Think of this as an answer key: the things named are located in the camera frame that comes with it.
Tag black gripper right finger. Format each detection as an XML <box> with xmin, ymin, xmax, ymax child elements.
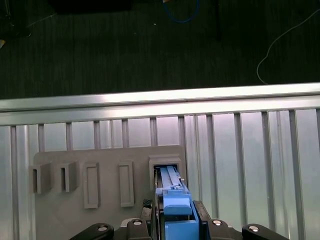
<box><xmin>192</xmin><ymin>199</ymin><xmax>285</xmax><ymax>240</ymax></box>

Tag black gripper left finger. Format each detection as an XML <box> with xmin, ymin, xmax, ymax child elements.
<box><xmin>66</xmin><ymin>198</ymin><xmax>154</xmax><ymax>240</ymax></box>

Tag hard disk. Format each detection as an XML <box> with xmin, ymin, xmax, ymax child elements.
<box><xmin>151</xmin><ymin>164</ymin><xmax>210</xmax><ymax>240</ymax></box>

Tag grey parts rack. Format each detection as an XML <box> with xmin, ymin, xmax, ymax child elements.
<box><xmin>28</xmin><ymin>144</ymin><xmax>188</xmax><ymax>240</ymax></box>

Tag white floor cable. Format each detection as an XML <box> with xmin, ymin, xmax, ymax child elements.
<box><xmin>256</xmin><ymin>4</ymin><xmax>320</xmax><ymax>85</ymax></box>

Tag blue floor cable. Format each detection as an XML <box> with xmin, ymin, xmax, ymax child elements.
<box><xmin>162</xmin><ymin>0</ymin><xmax>200</xmax><ymax>24</ymax></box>

